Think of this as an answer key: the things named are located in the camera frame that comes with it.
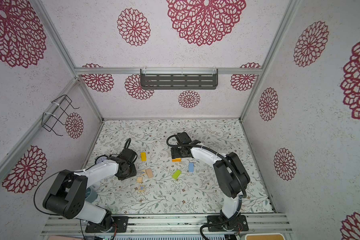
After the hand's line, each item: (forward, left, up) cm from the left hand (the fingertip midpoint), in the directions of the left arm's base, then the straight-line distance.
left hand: (131, 176), depth 91 cm
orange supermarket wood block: (+10, -28, +1) cm, 30 cm away
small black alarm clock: (+10, +20, +4) cm, 23 cm away
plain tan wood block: (+2, -11, +1) cm, 11 cm away
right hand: (+13, -28, +8) cm, 32 cm away
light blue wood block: (+5, -37, 0) cm, 38 cm away
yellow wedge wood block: (+12, -6, +2) cm, 14 cm away
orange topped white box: (-32, -68, +5) cm, 75 cm away
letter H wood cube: (-8, -8, +1) cm, 11 cm away
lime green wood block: (0, -28, +1) cm, 28 cm away
